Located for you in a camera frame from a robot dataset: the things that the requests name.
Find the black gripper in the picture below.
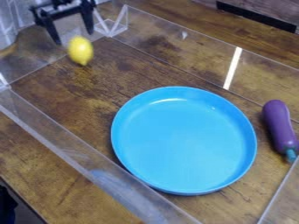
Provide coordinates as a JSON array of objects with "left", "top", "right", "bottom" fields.
[{"left": 30, "top": 0, "right": 96, "bottom": 45}]

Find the yellow lemon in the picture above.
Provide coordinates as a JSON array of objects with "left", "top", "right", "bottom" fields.
[{"left": 68, "top": 36, "right": 94, "bottom": 66}]

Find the blue round tray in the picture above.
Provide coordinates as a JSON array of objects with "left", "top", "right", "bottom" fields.
[{"left": 111, "top": 87, "right": 258, "bottom": 195}]

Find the purple toy eggplant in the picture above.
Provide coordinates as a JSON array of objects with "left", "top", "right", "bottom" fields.
[{"left": 262, "top": 100, "right": 298, "bottom": 163}]

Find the clear acrylic corner bracket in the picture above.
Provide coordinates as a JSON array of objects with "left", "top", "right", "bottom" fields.
[{"left": 94, "top": 0, "right": 128, "bottom": 38}]

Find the clear acrylic enclosure wall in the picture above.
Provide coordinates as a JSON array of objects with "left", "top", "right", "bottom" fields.
[{"left": 0, "top": 0, "right": 299, "bottom": 224}]

